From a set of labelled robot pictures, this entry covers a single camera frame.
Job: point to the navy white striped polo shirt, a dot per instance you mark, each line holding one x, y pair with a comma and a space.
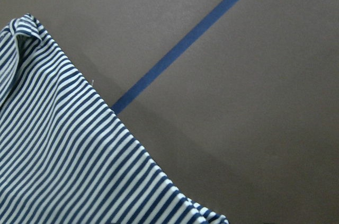
65, 155

